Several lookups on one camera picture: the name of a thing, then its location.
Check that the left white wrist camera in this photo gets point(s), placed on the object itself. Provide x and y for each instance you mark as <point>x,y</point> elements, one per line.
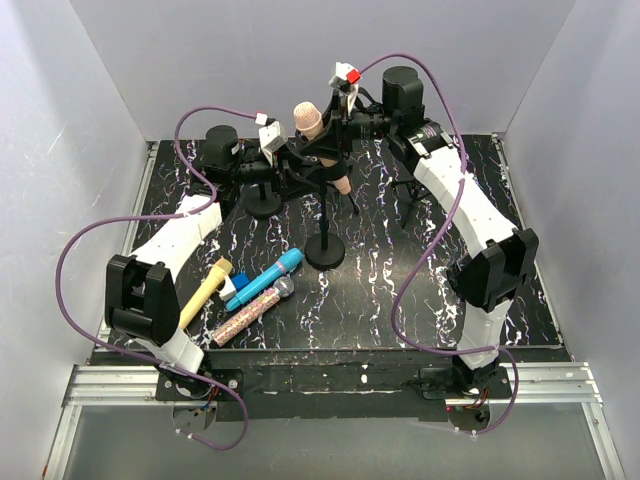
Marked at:
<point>271,138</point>

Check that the pink microphone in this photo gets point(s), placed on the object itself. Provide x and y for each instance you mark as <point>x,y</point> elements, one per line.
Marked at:
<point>309,123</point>

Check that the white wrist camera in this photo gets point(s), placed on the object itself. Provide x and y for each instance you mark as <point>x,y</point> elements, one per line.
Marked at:
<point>345,79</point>
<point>271,138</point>

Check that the black round-base mic stand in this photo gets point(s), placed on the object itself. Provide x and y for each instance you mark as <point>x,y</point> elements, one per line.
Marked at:
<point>262,199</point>

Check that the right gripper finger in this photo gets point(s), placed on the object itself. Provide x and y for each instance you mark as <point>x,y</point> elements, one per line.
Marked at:
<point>335,115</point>
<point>328,144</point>

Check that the cyan blue microphone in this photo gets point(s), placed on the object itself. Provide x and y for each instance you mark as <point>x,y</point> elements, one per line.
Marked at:
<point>284,265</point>

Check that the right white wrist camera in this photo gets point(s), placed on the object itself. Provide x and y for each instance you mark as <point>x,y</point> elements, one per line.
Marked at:
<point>345,79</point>

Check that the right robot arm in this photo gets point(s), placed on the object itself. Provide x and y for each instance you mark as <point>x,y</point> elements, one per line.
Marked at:
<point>500,256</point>

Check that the glitter rhinestone microphone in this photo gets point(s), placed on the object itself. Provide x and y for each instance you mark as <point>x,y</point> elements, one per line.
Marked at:
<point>281,289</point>

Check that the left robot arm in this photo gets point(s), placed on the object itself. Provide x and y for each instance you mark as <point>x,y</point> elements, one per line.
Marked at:
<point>141,299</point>

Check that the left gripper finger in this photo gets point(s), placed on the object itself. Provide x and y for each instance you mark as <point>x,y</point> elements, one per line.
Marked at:
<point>292,185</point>
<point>289,153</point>

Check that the black tripod shock-mount stand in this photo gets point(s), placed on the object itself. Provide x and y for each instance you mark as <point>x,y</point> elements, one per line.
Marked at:
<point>355,208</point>

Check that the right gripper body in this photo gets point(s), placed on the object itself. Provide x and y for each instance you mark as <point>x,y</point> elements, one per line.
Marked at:
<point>370,127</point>

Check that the blue and white block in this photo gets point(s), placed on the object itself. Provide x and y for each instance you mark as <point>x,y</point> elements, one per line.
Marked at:
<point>240,284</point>

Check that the cream yellow microphone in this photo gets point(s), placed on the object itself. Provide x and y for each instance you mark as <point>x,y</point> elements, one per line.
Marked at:
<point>215,278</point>

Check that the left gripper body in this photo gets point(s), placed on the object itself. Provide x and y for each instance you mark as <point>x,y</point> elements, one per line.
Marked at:
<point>258,172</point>

